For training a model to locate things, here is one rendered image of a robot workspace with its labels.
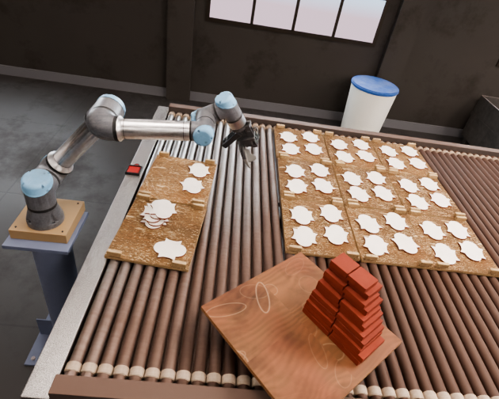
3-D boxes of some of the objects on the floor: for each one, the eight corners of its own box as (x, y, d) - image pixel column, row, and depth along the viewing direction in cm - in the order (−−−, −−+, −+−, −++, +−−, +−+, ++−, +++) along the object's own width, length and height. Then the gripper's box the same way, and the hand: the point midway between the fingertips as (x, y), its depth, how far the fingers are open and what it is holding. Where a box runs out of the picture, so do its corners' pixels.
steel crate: (505, 146, 545) (533, 102, 505) (550, 188, 464) (588, 139, 424) (452, 139, 537) (477, 93, 497) (489, 180, 457) (521, 130, 417)
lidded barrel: (371, 128, 526) (390, 78, 484) (384, 150, 480) (406, 96, 438) (331, 123, 521) (347, 72, 479) (340, 143, 474) (358, 89, 432)
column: (24, 365, 208) (-20, 253, 156) (52, 307, 238) (23, 197, 186) (96, 370, 212) (76, 262, 159) (114, 312, 242) (103, 206, 189)
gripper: (245, 139, 152) (262, 170, 167) (253, 105, 163) (268, 137, 178) (226, 142, 156) (245, 172, 170) (234, 109, 167) (251, 140, 181)
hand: (251, 156), depth 175 cm, fingers open, 14 cm apart
